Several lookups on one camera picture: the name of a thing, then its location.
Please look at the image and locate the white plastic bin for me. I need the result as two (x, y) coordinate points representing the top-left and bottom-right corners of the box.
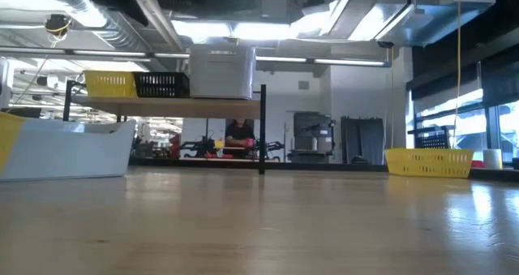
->
(189, 55), (257, 101)
(0, 117), (138, 183)

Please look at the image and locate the yellow slotted plastic basket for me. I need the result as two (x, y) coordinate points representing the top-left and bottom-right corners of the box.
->
(0, 111), (27, 175)
(384, 147), (475, 180)
(82, 70), (139, 99)

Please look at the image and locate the person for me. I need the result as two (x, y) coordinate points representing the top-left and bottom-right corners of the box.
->
(223, 118), (258, 160)

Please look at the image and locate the grey machine cabinet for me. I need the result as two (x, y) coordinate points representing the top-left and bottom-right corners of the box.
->
(288, 111), (338, 165)

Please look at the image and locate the dark grey cabinet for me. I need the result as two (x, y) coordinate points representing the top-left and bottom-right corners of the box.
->
(340, 116), (386, 165)

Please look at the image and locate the long ceiling light bar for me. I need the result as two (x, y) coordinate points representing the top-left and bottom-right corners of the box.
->
(0, 46), (191, 61)
(255, 54), (392, 68)

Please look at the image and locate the grey ceiling box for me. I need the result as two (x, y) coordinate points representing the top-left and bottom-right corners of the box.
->
(260, 0), (291, 20)

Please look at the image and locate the black perforated cart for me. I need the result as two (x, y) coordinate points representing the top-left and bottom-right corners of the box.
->
(406, 124), (456, 151)

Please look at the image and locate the black round ceiling fixture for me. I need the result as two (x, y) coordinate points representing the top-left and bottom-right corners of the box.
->
(43, 13), (75, 38)

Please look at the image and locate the white paper roll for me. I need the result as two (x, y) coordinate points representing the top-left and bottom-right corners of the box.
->
(482, 148), (504, 171)

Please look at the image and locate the black aluminium frame crossbar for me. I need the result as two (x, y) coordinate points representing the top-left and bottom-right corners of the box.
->
(128, 156), (519, 184)

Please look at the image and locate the wooden shelf black frame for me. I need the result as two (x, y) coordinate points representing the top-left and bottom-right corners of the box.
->
(62, 79), (268, 176)

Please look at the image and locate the silver spiral air duct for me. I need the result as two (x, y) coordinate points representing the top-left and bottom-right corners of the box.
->
(31, 0), (139, 52)

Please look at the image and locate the silver rectangular air duct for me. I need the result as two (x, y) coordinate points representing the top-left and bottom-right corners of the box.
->
(347, 0), (498, 48)

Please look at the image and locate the yellow hanging cable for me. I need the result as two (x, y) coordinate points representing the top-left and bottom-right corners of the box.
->
(450, 0), (464, 151)

